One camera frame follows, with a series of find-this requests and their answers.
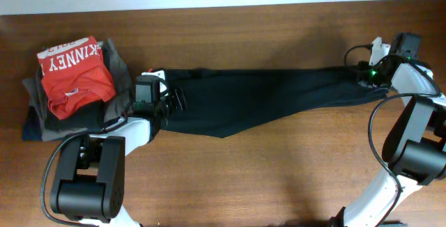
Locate black leggings with grey-red waistband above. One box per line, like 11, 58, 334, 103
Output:
164, 66, 388, 138

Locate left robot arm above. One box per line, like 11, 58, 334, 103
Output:
40, 75, 187, 226

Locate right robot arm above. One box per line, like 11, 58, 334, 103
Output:
327, 33, 445, 227

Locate grey folded garment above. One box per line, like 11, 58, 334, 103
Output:
22, 38, 132, 141

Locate black folded garment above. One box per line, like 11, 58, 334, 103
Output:
44, 101, 105, 131

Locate red folded t-shirt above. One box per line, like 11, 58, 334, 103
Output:
37, 36, 116, 120

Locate navy blue folded garment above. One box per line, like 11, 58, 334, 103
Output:
22, 107, 43, 141

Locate left black cable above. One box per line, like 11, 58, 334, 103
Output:
40, 115, 130, 227

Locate black cable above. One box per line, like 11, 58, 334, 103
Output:
40, 115, 130, 227
343, 43, 443, 227

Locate right black cable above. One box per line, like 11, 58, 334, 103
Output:
343, 43, 443, 227

